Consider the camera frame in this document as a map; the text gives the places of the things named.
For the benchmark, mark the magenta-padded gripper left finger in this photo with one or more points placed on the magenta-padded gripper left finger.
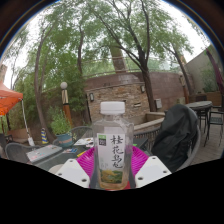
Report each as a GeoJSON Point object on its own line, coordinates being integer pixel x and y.
{"type": "Point", "coordinates": [75, 171]}

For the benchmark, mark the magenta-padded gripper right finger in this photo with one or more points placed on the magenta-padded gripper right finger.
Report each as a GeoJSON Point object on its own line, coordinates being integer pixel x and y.
{"type": "Point", "coordinates": [150, 170]}

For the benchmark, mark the clear white-capped drink bottle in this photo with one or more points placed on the clear white-capped drink bottle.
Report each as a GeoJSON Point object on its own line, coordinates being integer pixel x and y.
{"type": "Point", "coordinates": [112, 146]}

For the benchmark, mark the yellow card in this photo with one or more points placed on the yellow card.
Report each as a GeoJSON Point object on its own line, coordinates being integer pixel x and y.
{"type": "Point", "coordinates": [81, 153]}

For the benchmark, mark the blue card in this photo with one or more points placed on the blue card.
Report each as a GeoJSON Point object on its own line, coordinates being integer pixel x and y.
{"type": "Point", "coordinates": [70, 150]}

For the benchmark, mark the grey laptop with stickers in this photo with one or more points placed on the grey laptop with stickers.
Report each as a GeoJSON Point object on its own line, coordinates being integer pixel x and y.
{"type": "Point", "coordinates": [43, 153]}

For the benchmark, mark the black backpack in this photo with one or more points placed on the black backpack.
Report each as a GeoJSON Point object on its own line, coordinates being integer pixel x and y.
{"type": "Point", "coordinates": [175, 136]}

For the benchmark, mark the blue yellow striped cone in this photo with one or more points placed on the blue yellow striped cone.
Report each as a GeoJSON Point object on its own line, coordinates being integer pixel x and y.
{"type": "Point", "coordinates": [44, 136]}

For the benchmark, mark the green plant in blue pot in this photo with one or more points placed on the green plant in blue pot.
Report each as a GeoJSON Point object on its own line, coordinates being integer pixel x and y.
{"type": "Point", "coordinates": [60, 125]}

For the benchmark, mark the black metal patio chair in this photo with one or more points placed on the black metal patio chair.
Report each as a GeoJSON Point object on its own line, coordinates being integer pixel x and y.
{"type": "Point", "coordinates": [215, 121]}

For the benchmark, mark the round dark patio table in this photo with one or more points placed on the round dark patio table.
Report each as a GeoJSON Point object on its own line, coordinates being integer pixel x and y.
{"type": "Point", "coordinates": [199, 105]}

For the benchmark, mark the orange canopy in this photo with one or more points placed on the orange canopy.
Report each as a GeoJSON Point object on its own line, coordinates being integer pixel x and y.
{"type": "Point", "coordinates": [9, 100]}

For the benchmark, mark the globe-topped wooden lamp post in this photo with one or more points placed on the globe-topped wooden lamp post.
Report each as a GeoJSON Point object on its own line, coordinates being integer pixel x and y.
{"type": "Point", "coordinates": [66, 106]}

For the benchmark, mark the grey wall utility box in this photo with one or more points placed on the grey wall utility box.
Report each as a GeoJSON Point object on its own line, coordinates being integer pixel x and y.
{"type": "Point", "coordinates": [158, 103]}

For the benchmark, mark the black wall lantern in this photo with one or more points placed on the black wall lantern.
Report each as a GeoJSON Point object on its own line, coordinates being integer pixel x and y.
{"type": "Point", "coordinates": [91, 97]}
{"type": "Point", "coordinates": [142, 89]}

